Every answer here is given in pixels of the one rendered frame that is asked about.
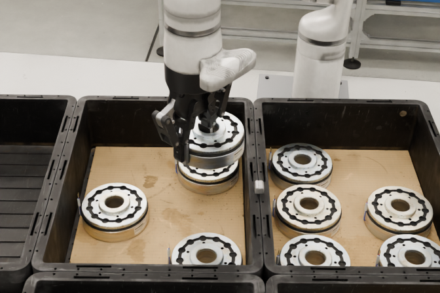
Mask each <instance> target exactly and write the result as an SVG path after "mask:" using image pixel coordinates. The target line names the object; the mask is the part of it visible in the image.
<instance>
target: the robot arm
mask: <svg viewBox="0 0 440 293"><path fill-rule="evenodd" d="M303 1H307V2H310V3H323V4H330V6H329V7H327V8H324V9H321V10H317V11H314V12H310V13H308V14H306V15H304V16H303V17H302V18H301V20H300V22H299V30H298V38H297V51H296V57H295V69H294V75H293V87H292V93H291V98H329V99H338V98H339V89H340V81H341V76H342V68H343V63H344V55H345V50H346V41H347V36H348V26H349V21H350V14H351V9H352V3H353V0H303ZM163 47H164V78H165V81H166V84H167V86H168V89H169V91H170V93H169V96H168V100H167V104H168V105H167V106H166V107H165V108H164V109H163V110H162V111H161V112H159V111H157V110H155V111H154V112H153V113H152V115H151V116H152V119H153V122H154V123H155V126H156V128H157V131H158V133H159V135H160V138H161V139H162V141H164V142H166V143H168V144H169V145H171V146H173V148H174V158H175V159H176V160H177V161H179V162H180V163H182V164H183V165H187V164H188V163H189V137H190V134H191V130H192V129H194V126H195V122H196V117H198V119H199V121H201V122H199V123H198V127H199V130H200V131H202V132H204V133H214V125H215V124H216V120H217V119H218V117H220V118H222V117H223V116H224V114H225V110H226V107H227V102H228V99H229V94H230V89H231V86H232V82H233V81H235V80H236V79H238V78H240V77H241V76H243V75H244V74H246V73H247V72H249V71H250V70H252V69H253V68H254V67H255V65H256V53H255V52H254V51H252V50H250V49H248V48H241V49H236V50H225V49H222V34H221V0H164V38H163ZM216 100H219V102H220V104H219V108H218V107H216V106H215V103H216ZM186 120H187V121H186ZM180 128H181V129H182V130H183V133H182V134H181V133H180V132H179V129H180Z"/></svg>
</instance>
